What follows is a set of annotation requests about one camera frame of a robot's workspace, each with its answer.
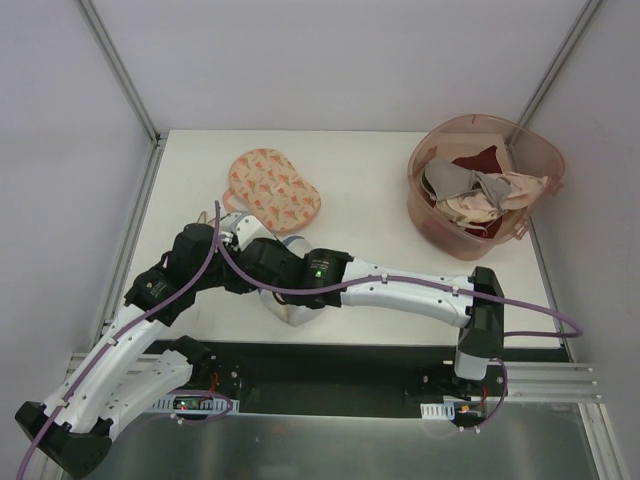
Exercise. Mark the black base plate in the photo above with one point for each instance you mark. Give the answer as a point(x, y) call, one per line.
point(373, 381)

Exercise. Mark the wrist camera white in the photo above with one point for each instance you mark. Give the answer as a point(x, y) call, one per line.
point(246, 228)
point(226, 239)

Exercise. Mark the right controller board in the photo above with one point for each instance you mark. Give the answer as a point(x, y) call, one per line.
point(452, 410)

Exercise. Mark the white mesh laundry bag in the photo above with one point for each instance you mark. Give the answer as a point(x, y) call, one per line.
point(292, 315)

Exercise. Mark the controller board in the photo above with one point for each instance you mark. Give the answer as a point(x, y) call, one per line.
point(190, 404)
point(452, 410)

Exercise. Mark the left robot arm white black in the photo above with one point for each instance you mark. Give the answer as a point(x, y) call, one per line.
point(76, 425)

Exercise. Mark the aluminium frame post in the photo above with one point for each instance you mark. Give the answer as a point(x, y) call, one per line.
point(567, 48)
point(105, 43)

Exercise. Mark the grey bra in tub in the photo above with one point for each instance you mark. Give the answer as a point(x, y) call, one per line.
point(442, 180)

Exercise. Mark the floral pink laundry pouch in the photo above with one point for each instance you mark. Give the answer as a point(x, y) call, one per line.
point(265, 183)

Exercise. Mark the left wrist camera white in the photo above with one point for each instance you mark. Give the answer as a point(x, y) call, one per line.
point(226, 239)

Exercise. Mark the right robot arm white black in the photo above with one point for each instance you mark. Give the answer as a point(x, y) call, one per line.
point(296, 285)

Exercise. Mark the pink bra in tub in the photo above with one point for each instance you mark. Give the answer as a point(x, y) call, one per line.
point(525, 190)

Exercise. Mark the aluminium front rail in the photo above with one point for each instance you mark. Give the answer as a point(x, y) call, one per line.
point(552, 383)

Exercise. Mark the right aluminium frame post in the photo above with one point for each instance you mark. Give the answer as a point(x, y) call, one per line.
point(567, 48)

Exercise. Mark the left aluminium frame post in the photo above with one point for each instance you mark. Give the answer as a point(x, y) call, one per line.
point(105, 43)

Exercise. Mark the left controller board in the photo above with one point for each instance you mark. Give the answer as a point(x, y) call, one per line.
point(190, 404)

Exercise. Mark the pink translucent plastic tub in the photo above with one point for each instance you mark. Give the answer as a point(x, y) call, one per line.
point(518, 150)

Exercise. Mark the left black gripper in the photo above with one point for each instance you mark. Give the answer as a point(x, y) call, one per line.
point(222, 273)

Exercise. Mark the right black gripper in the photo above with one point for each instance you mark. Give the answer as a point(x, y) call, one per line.
point(248, 257)

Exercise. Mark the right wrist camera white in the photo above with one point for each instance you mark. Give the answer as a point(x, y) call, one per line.
point(246, 228)

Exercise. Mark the dark red garment in tub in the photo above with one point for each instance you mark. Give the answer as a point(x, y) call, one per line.
point(485, 161)

